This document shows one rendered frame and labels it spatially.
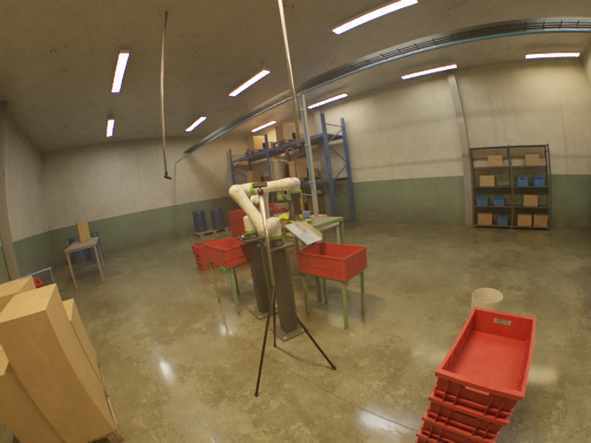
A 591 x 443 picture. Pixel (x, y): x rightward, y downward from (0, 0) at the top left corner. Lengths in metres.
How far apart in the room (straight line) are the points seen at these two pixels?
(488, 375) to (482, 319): 0.39
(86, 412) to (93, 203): 9.14
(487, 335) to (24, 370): 2.56
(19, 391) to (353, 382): 2.23
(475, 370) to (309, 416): 1.04
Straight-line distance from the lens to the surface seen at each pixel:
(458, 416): 1.30
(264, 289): 2.87
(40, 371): 1.68
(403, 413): 1.79
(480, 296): 2.58
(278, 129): 9.03
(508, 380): 1.37
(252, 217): 2.05
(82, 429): 1.92
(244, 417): 1.86
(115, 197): 10.39
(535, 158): 6.72
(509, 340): 1.62
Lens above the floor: 1.44
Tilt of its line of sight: 8 degrees down
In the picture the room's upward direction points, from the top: 7 degrees counter-clockwise
